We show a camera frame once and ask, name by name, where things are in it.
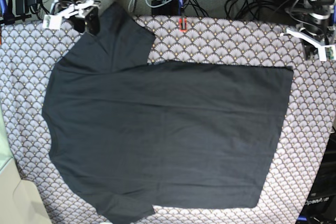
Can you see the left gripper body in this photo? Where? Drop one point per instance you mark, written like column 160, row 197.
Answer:
column 315, row 46

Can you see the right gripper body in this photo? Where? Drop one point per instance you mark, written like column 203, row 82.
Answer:
column 84, row 16

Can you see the dark grey T-shirt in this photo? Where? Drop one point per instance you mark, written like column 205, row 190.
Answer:
column 126, row 135

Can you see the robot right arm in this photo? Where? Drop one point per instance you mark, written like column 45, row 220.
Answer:
column 83, row 14

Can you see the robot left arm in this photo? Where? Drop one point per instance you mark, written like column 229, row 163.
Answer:
column 315, row 27

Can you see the blue clamp right edge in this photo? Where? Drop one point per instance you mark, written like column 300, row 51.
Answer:
column 331, row 27

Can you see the blue clamp edge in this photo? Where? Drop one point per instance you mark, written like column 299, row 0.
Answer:
column 7, row 16
column 331, row 27

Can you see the blue clamp left edge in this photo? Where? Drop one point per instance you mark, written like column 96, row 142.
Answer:
column 7, row 16

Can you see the orange table clamp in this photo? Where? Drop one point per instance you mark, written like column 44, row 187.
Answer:
column 183, row 24

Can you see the black OpenArm case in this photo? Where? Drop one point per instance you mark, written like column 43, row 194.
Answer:
column 320, row 204

